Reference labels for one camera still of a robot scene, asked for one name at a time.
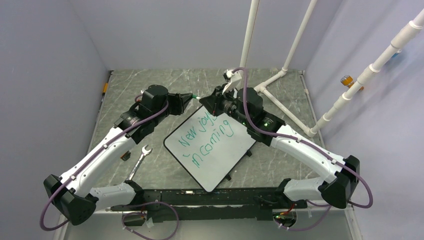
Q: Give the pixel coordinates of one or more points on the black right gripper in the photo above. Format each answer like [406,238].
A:
[213,103]

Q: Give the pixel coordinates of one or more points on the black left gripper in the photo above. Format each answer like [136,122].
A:
[181,102]

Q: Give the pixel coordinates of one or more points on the white marker pen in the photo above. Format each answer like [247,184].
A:
[196,97]

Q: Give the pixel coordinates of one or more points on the white whiteboard black frame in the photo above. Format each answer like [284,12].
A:
[208,147]

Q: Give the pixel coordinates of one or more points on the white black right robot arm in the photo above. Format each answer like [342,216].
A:
[338,175]

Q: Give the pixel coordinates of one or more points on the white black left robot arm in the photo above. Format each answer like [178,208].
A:
[73,192]

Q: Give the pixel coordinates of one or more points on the silver open-end wrench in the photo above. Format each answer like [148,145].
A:
[145,151]

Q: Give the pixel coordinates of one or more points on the orange black clamp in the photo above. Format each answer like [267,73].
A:
[126,156]

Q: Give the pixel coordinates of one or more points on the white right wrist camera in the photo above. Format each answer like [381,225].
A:
[232,78]

